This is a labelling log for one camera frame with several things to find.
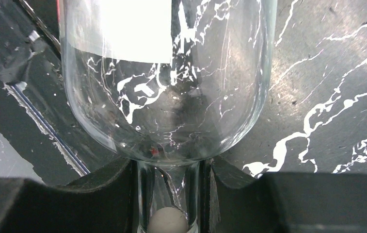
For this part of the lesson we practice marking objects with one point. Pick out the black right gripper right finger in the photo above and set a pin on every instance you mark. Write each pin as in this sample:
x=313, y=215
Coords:
x=281, y=202

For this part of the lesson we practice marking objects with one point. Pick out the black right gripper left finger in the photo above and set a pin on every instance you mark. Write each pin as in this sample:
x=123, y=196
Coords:
x=100, y=202

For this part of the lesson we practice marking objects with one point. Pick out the clear glass jar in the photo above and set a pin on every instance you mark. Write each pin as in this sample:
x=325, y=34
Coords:
x=168, y=84

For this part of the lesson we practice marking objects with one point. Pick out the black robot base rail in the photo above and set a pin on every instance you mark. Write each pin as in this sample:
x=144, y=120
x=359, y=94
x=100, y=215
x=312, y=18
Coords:
x=39, y=136

